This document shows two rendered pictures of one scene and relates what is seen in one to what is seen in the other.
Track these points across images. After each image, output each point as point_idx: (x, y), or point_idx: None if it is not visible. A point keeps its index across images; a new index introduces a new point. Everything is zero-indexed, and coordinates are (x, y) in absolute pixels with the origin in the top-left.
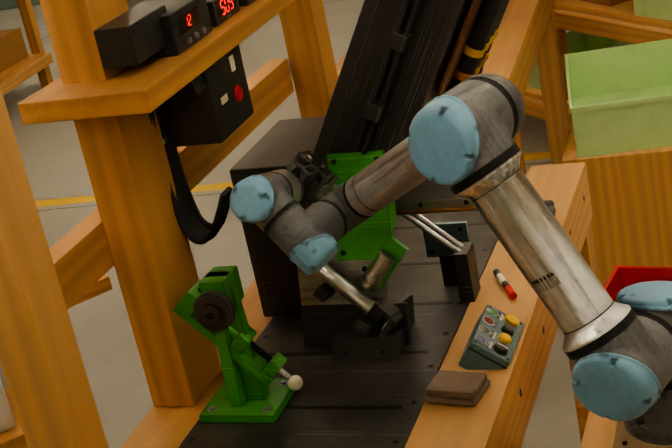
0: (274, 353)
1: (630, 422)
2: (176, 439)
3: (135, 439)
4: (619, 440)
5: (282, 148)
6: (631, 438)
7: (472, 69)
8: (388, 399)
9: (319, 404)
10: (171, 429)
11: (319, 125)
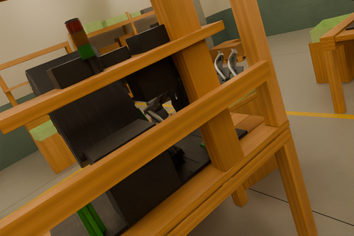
0: (195, 161)
1: (167, 114)
2: (243, 141)
3: (255, 144)
4: (170, 115)
5: (128, 131)
6: (169, 115)
7: None
8: (187, 136)
9: (202, 138)
10: (243, 145)
11: (99, 145)
